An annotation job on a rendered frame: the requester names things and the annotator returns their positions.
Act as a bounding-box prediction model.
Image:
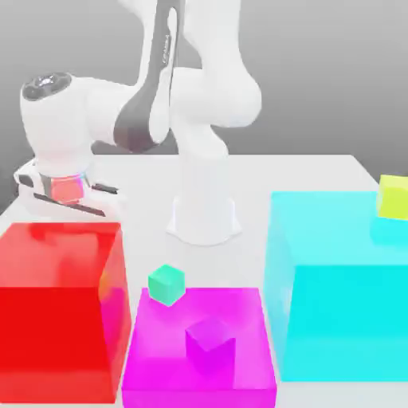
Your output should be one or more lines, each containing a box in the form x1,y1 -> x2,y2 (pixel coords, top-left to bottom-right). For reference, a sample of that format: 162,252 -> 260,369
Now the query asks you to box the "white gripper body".
18,186 -> 126,225

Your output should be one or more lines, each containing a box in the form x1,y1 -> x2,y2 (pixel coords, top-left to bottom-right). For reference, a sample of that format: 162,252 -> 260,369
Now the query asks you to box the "small green cube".
147,263 -> 186,308

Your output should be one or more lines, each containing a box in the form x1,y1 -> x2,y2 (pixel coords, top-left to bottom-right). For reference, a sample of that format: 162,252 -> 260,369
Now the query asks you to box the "small purple cube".
185,316 -> 237,381

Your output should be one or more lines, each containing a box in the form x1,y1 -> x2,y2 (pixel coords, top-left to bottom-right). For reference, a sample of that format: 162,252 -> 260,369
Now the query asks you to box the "small yellow cube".
375,174 -> 408,222

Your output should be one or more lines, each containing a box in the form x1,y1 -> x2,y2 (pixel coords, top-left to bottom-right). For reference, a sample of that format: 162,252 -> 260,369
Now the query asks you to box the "large red box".
0,222 -> 132,405

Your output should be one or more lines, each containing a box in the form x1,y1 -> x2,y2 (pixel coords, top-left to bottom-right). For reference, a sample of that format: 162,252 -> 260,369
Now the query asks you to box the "large magenta box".
120,286 -> 277,408

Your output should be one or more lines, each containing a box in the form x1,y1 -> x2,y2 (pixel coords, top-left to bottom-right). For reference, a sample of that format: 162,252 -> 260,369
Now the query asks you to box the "large cyan box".
263,190 -> 408,383

